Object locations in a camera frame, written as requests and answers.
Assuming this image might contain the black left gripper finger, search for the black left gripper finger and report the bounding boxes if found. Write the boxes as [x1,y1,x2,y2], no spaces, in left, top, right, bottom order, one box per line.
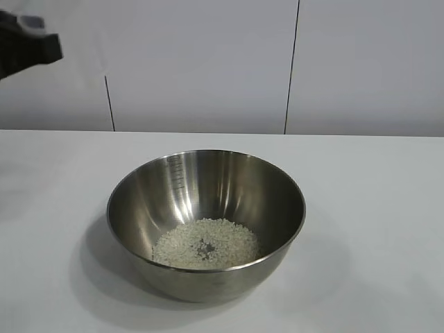
[0,10,65,81]

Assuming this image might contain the stainless steel mixing bowl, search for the stainless steel mixing bowl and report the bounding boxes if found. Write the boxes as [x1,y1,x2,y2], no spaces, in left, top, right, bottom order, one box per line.
[106,149,307,302]

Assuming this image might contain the white rice grains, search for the white rice grains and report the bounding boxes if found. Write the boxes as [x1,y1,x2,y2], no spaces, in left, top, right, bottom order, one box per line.
[152,217,262,268]

